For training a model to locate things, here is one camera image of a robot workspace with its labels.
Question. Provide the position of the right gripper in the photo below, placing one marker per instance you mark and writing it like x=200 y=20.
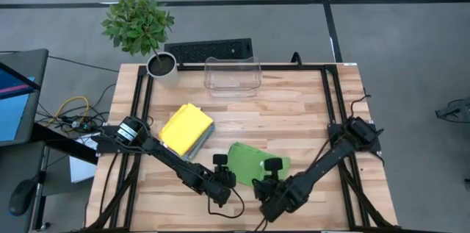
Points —
x=282 y=196

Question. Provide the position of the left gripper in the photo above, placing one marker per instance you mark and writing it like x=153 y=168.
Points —
x=218 y=185

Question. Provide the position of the lime green microfiber towel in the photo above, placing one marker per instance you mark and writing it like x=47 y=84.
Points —
x=246 y=163

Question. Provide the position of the grey waffle microfiber towel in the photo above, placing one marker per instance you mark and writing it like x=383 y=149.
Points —
x=206 y=138

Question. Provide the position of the yellow microfiber towel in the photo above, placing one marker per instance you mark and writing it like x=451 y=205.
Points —
x=185 y=128

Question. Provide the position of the clear plastic bin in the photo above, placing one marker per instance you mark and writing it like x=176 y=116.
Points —
x=233 y=91

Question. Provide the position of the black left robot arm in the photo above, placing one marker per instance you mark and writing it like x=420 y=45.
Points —
x=172 y=159

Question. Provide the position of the black mesh computer case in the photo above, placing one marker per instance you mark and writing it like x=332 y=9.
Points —
x=209 y=51

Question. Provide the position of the white paper sheet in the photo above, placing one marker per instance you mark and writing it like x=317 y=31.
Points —
x=81 y=170

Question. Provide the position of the green plant in white pot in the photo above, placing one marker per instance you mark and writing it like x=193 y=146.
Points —
x=136 y=23

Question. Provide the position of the black computer mouse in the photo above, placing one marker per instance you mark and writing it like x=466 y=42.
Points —
x=22 y=196

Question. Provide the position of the grey metal stand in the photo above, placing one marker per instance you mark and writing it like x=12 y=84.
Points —
x=459 y=110

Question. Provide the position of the black side desk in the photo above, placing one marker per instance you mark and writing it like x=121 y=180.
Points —
x=11 y=163

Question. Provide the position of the dark monitor with blue screen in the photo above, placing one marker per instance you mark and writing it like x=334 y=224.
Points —
x=14 y=115

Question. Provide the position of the black aluminium table frame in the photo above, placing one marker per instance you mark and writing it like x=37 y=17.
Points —
x=279 y=67

